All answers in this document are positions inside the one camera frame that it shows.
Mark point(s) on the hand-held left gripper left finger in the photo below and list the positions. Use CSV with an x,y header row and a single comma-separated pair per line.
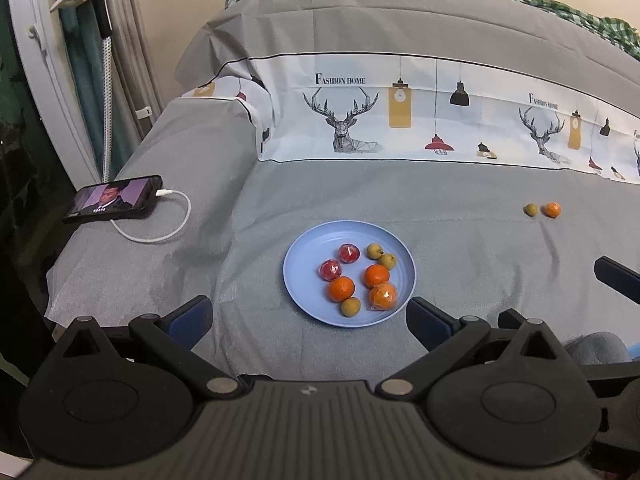
x,y
192,317

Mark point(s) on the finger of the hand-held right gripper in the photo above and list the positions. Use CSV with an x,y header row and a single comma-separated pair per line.
x,y
620,280
507,317

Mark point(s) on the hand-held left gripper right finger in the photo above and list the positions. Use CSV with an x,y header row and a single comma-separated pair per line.
x,y
425,317

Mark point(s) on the plastic-wrapped mandarin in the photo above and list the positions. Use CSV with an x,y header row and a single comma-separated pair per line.
x,y
383,296

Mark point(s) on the small yellow-green fruit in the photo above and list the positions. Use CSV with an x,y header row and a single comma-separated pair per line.
x,y
531,209
387,260
374,250
351,306

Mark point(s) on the red fruit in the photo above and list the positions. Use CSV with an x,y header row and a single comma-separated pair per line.
x,y
330,270
348,253

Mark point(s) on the light blue plate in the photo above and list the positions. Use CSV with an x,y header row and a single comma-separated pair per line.
x,y
310,260

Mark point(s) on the person's grey trouser leg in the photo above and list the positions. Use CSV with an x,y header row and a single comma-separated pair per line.
x,y
597,347

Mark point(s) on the black smartphone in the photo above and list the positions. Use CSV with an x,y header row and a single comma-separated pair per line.
x,y
112,199

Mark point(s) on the dark green curtain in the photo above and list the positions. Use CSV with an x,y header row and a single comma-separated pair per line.
x,y
87,90

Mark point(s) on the white drying rack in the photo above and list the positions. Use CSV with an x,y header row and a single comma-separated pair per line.
x,y
135,60

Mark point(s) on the green checked blanket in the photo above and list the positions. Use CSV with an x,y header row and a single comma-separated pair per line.
x,y
575,7

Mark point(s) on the white window frame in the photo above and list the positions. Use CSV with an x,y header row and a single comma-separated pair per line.
x,y
50,85

